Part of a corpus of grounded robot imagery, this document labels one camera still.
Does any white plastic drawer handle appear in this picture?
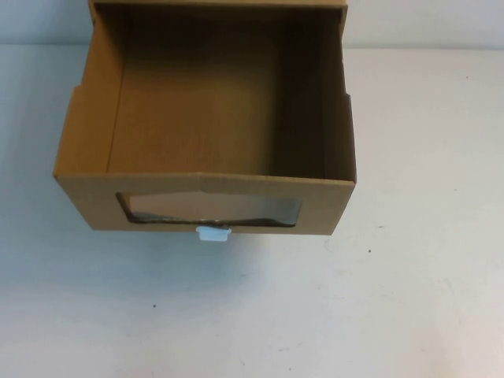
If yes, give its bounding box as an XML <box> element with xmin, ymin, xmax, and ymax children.
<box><xmin>195</xmin><ymin>224</ymin><xmax>232</xmax><ymax>242</ymax></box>

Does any cardboard drawer with window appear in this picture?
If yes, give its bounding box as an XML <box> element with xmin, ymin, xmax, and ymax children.
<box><xmin>52</xmin><ymin>2</ymin><xmax>360</xmax><ymax>238</ymax></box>

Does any cardboard drawer box shell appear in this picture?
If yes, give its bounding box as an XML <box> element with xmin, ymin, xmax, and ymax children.
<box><xmin>87</xmin><ymin>0</ymin><xmax>351</xmax><ymax>19</ymax></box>

